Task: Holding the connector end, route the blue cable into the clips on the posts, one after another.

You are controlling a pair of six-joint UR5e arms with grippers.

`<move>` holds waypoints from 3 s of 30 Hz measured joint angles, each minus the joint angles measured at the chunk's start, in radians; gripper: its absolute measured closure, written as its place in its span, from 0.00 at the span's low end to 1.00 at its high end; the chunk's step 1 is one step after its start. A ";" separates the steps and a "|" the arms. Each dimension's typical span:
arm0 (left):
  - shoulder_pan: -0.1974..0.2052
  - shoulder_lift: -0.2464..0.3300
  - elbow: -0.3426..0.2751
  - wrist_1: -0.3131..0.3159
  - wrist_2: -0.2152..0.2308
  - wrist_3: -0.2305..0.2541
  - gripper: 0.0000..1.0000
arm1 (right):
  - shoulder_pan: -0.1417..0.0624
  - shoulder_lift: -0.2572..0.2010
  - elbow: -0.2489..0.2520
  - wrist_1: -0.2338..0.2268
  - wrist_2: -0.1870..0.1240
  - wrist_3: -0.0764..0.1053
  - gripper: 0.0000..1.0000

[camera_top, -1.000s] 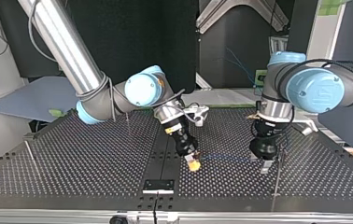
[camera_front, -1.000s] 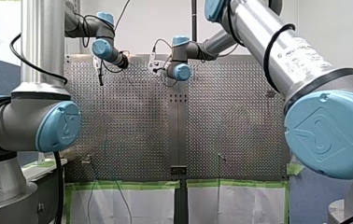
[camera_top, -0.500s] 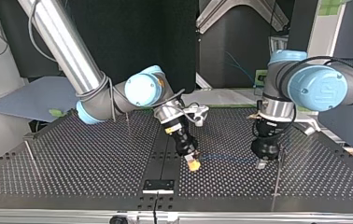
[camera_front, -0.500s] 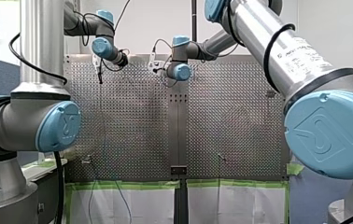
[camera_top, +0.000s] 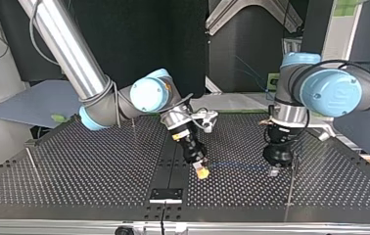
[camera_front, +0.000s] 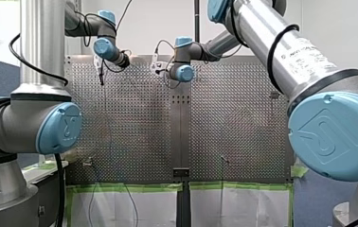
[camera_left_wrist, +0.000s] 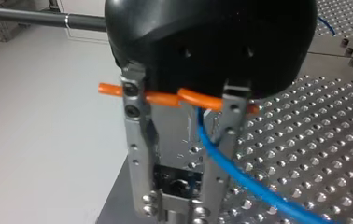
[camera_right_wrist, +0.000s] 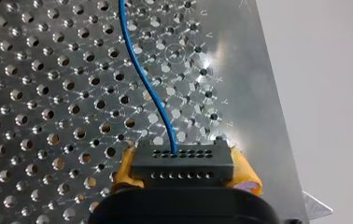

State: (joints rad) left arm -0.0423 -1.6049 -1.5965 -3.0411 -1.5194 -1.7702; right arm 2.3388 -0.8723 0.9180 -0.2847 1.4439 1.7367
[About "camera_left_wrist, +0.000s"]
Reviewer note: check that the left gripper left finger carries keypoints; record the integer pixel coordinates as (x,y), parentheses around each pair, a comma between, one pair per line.
(138,146)

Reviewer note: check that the dark grey metal bar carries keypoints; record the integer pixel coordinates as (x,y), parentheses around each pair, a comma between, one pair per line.
(34,18)

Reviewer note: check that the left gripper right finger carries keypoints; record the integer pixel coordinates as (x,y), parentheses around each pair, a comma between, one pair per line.
(229,124)

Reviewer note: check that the metal post with orange clip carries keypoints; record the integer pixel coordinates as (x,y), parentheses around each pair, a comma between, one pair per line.
(196,99)

